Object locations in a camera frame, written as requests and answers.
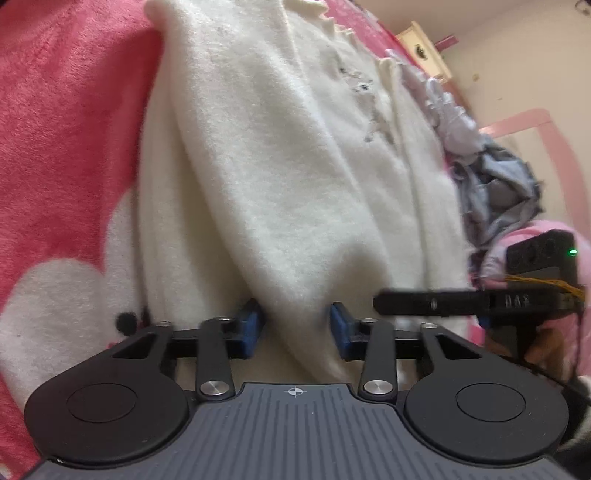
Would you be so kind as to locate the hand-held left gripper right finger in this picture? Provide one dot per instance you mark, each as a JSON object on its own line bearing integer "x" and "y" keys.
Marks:
{"x": 341, "y": 330}

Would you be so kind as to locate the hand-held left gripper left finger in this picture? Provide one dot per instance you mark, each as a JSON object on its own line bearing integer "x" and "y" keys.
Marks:
{"x": 251, "y": 330}

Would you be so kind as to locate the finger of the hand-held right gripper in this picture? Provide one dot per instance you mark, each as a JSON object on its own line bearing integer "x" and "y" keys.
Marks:
{"x": 415, "y": 303}

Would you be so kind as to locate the cream deer sweater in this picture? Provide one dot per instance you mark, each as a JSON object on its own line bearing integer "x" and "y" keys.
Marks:
{"x": 277, "y": 161}

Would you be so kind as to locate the pink pillow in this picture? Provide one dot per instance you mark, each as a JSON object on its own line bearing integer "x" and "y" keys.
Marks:
{"x": 491, "y": 263}

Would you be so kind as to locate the grey garment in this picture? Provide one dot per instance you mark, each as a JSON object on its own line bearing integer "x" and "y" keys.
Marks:
{"x": 498, "y": 184}

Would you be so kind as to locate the pink headboard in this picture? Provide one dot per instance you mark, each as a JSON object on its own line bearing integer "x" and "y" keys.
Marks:
{"x": 554, "y": 138}

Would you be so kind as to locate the white crumpled shirt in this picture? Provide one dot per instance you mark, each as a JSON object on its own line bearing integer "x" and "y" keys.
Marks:
{"x": 448, "y": 115}

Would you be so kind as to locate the cream nightstand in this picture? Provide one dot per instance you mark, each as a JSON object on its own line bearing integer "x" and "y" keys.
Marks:
{"x": 422, "y": 50}

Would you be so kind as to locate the red floral blanket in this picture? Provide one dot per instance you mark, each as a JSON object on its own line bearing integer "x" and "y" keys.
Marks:
{"x": 60, "y": 138}

